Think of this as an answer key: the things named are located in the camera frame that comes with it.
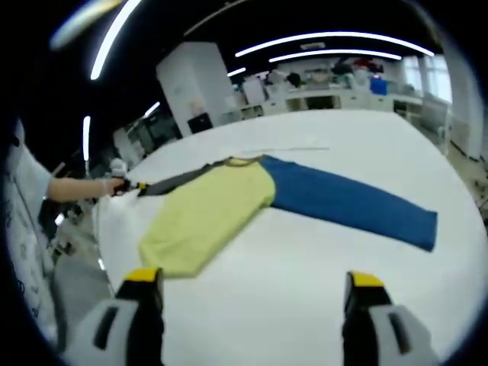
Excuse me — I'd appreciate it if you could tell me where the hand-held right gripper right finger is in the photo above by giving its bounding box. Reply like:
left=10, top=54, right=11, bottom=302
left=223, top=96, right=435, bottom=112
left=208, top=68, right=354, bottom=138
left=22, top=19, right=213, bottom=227
left=342, top=270, right=439, bottom=366

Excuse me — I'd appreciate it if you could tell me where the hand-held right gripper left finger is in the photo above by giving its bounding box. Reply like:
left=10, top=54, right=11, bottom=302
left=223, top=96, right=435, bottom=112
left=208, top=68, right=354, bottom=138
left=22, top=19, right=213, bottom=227
left=70, top=267, right=166, bottom=366

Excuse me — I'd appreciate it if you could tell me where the yellow blue grey garment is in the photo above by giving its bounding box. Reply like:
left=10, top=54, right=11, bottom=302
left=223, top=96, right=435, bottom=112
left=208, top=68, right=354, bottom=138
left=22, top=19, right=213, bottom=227
left=137, top=153, right=439, bottom=278

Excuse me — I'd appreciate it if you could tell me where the person's left hand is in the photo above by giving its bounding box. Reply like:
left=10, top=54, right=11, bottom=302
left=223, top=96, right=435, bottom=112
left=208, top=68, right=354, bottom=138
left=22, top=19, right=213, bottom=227
left=99, top=176, right=130, bottom=197

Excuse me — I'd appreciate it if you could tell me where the grey glass cabinet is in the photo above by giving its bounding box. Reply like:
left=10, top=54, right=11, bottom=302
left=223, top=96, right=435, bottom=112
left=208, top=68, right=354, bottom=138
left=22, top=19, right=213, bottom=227
left=113, top=113, right=183, bottom=162

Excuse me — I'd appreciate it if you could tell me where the short ceiling light strip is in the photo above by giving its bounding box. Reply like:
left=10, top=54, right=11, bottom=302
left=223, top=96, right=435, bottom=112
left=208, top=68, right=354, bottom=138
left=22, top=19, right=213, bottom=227
left=82, top=115, right=92, bottom=162

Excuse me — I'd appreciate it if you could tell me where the black box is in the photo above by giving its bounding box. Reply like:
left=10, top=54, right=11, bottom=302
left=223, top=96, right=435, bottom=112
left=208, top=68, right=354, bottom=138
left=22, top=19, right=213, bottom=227
left=186, top=113, right=214, bottom=134

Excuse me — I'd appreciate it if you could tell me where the white square pillar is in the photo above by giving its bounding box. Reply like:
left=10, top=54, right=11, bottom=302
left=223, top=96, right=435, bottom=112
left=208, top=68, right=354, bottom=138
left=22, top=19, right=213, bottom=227
left=441, top=47, right=483, bottom=157
left=155, top=41, right=234, bottom=137

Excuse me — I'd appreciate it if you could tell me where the person's white printed shirt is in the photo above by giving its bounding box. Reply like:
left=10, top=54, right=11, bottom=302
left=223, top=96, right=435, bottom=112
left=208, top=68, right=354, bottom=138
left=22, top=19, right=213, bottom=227
left=5, top=143, right=59, bottom=339

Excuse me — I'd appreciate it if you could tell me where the straight ceiling light strip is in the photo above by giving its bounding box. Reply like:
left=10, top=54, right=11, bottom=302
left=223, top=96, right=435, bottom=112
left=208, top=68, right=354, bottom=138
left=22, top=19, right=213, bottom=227
left=90, top=0, right=143, bottom=82

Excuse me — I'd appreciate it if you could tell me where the long white workbench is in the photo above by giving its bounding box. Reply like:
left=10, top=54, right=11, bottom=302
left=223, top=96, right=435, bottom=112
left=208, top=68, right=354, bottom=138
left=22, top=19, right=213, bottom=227
left=239, top=90, right=421, bottom=117

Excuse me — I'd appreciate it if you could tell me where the long curved ceiling light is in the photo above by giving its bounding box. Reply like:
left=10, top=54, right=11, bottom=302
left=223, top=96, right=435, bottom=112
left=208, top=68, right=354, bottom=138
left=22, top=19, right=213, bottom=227
left=235, top=31, right=436, bottom=59
left=268, top=48, right=403, bottom=64

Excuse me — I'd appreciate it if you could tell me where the blue storage bin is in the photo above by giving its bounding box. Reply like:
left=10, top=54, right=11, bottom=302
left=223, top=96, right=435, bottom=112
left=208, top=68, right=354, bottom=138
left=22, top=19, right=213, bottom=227
left=369, top=76, right=390, bottom=97

